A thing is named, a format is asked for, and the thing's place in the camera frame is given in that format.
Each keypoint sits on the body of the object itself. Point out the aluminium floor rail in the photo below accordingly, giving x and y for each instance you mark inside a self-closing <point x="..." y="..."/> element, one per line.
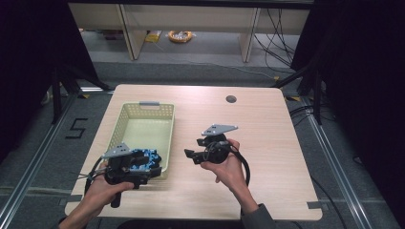
<point x="35" y="159"/>
<point x="334" y="165"/>

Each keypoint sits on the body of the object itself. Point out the blue patterned fingerless glove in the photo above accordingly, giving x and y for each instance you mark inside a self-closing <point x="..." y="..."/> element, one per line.
<point x="150" y="157"/>

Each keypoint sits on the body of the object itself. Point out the black metal stand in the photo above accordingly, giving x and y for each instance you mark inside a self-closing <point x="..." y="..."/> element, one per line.
<point x="310" y="82"/>
<point x="65" y="86"/>

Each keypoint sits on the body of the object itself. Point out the person's right hand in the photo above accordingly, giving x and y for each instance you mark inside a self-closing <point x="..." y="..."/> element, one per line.
<point x="227" y="171"/>

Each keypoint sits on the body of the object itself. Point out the grey tape strip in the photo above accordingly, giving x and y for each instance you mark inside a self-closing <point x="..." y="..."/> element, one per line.
<point x="314" y="205"/>
<point x="74" y="198"/>

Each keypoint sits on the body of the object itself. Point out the cream plastic basket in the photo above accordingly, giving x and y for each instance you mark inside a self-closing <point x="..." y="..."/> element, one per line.
<point x="143" y="133"/>

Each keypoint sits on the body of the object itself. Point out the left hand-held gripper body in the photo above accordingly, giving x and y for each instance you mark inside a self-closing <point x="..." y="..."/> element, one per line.
<point x="122" y="168"/>

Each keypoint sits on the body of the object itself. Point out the yellow packet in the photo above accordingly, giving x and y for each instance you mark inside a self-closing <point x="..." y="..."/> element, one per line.
<point x="153" y="36"/>

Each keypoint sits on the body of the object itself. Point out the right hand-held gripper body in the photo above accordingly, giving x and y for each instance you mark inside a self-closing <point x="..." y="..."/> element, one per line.
<point x="215" y="146"/>

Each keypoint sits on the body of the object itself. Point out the light wooden desk frame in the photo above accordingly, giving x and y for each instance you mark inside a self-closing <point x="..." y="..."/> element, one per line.
<point x="191" y="17"/>

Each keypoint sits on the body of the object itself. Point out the person's left hand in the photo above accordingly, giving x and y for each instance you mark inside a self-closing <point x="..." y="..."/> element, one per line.
<point x="105" y="191"/>

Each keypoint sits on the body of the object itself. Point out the black curtain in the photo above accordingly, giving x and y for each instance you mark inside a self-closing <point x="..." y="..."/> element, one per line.
<point x="28" y="73"/>
<point x="366" y="95"/>

